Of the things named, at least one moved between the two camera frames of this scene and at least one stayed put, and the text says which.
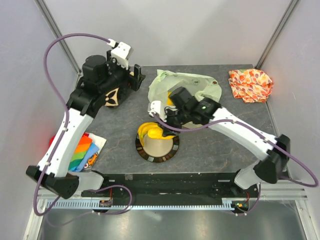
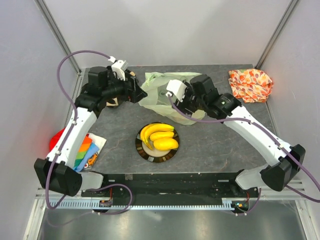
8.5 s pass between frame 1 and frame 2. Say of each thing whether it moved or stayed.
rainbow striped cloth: stayed
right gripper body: moved
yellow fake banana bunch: moved
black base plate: stayed
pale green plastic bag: moved
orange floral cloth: stayed
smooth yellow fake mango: moved
